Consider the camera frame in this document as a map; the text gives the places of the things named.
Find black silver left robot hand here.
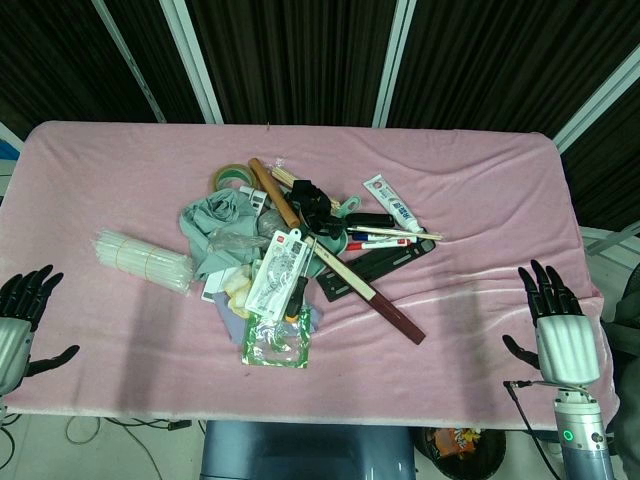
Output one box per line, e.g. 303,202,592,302
0,264,81,397

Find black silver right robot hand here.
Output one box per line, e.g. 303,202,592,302
502,258,602,386

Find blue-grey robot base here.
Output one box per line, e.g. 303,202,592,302
199,419,419,480

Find closed folding fan dark red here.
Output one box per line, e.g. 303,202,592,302
303,234,427,346

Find black trash bin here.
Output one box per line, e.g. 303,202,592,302
423,425,507,480

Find bundle of white straws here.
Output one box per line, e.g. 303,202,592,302
91,228,194,297

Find pink tablecloth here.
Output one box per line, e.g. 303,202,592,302
0,120,621,431

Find blue white box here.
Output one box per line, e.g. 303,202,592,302
0,121,27,177

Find wooden chopstick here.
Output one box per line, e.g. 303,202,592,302
348,227,444,241

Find black plastic slotted plate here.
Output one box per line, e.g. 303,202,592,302
316,238,437,303

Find white paper card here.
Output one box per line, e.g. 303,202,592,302
200,266,242,303

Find red capped white marker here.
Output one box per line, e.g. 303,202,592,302
346,238,417,252

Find purple-grey cloth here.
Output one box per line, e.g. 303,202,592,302
213,291,326,345

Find blue capped white marker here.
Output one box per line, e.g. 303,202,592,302
351,230,419,242

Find white toothpaste tube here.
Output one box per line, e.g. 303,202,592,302
362,173,427,234

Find yellow sponge cloth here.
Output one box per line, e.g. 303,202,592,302
222,266,257,320

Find black rectangular case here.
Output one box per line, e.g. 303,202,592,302
345,212,395,229

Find grey-green cloth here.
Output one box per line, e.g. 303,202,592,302
179,187,274,282

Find crumpled clear plastic bag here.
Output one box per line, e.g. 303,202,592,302
206,209,282,254

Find teal plastic utensil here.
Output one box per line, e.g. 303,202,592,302
308,194,362,279

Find green edged clear bag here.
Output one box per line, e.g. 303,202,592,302
240,308,313,371

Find white blister pack card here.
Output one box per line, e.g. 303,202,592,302
245,227,309,316

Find white tag with black squares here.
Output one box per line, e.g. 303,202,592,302
238,185,270,212

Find green tape roll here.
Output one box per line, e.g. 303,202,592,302
214,162,258,192

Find wooden rolling pin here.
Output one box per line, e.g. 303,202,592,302
248,157,302,229

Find pack of bamboo skewers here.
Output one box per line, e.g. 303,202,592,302
271,158,347,212

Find black pleated curtain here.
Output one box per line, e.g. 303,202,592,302
0,0,640,229

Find black cable with connector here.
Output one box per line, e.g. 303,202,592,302
503,379,589,454

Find floor cables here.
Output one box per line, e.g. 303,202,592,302
63,415,195,447

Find white frame post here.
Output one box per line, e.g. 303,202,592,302
159,0,225,125
91,0,167,124
553,83,640,154
371,0,419,129

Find black handled screwdriver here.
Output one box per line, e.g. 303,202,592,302
284,243,317,322

